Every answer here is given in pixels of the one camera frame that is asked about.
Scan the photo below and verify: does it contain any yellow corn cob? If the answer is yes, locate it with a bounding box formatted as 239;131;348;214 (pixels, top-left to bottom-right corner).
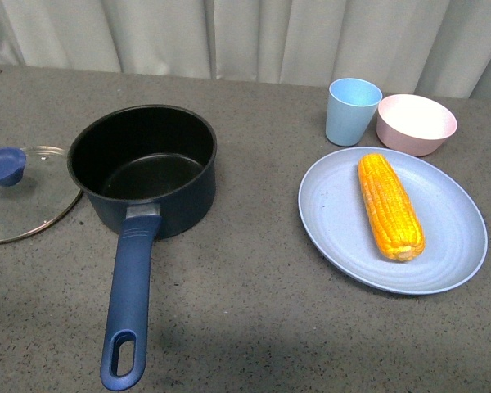
358;153;426;262

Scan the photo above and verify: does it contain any glass lid blue knob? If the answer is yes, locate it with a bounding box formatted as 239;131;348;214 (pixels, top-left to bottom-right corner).
0;146;82;244

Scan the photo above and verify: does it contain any light blue plate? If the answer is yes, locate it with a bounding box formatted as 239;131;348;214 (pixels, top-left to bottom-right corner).
298;147;488;295

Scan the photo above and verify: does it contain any dark blue saucepan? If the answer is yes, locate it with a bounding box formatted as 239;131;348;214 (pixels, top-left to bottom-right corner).
67;105;217;391

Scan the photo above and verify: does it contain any light blue cup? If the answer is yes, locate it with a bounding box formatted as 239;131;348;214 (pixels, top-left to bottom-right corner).
326;78;383;147

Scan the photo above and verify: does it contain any pink bowl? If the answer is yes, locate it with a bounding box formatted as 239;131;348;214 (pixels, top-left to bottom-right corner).
376;94;457;156

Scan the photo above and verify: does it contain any white curtain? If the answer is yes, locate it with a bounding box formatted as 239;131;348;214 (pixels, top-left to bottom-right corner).
0;1;491;100

